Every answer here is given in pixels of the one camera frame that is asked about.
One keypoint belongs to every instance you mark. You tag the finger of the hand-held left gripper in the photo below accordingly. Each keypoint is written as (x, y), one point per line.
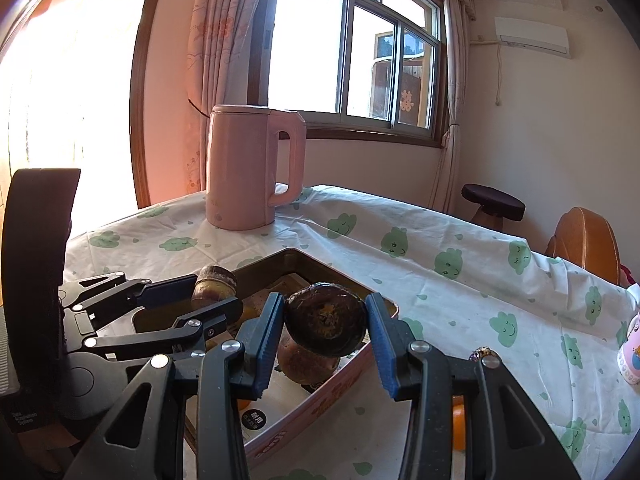
(170, 290)
(200, 322)

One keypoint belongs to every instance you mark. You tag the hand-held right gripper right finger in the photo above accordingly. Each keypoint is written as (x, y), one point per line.
(382, 345)

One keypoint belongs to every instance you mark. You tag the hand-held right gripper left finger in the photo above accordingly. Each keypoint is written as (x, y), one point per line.
(265, 345)

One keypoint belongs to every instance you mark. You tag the brownish mangosteen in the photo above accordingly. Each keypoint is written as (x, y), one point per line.
(215, 282)

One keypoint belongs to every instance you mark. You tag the large dull purple mangosteen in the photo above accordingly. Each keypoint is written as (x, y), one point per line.
(305, 366)

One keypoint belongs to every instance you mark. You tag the orange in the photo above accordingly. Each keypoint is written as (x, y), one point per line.
(242, 403)
(457, 425)

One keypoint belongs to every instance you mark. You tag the pink cardboard box tray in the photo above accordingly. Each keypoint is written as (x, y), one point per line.
(330, 400)

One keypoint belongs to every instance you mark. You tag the pink electric kettle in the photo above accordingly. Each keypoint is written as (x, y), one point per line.
(245, 170)

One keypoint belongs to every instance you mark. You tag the dark round stool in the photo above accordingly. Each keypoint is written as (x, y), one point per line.
(492, 205)

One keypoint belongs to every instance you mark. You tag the large wooden framed window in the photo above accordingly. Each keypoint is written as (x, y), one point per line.
(75, 85)

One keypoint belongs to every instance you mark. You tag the pink printed cup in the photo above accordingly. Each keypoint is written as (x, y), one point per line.
(629, 355)

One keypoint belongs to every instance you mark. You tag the pink floral curtain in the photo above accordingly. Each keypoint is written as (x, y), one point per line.
(220, 35)

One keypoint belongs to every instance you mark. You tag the sliding glass window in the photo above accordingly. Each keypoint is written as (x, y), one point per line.
(310, 50)

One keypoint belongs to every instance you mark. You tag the beige curtain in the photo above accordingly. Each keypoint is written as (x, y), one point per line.
(455, 60)

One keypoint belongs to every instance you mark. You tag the white air conditioner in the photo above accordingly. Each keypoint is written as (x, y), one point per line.
(532, 35)

